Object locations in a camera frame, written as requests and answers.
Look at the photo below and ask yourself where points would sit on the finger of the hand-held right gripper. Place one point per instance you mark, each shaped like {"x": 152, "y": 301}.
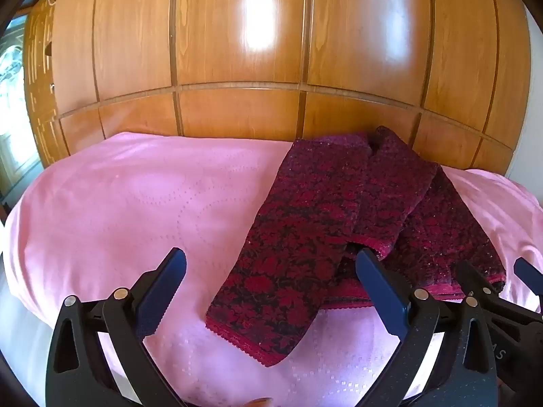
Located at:
{"x": 530, "y": 273}
{"x": 505, "y": 303}

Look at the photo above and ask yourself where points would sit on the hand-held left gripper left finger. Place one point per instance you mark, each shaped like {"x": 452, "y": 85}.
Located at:
{"x": 163, "y": 288}

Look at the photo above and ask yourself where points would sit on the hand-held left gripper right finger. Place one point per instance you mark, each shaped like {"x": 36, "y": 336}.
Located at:
{"x": 384, "y": 292}

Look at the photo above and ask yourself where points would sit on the dark red floral knit garment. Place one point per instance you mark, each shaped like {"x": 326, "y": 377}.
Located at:
{"x": 322, "y": 224}

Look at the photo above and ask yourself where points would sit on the pink bedsheet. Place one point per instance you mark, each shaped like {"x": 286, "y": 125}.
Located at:
{"x": 127, "y": 203}

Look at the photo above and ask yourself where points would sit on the window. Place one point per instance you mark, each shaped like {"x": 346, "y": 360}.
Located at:
{"x": 10, "y": 93}

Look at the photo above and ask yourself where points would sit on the wooden wardrobe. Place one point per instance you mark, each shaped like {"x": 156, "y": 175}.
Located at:
{"x": 254, "y": 42}

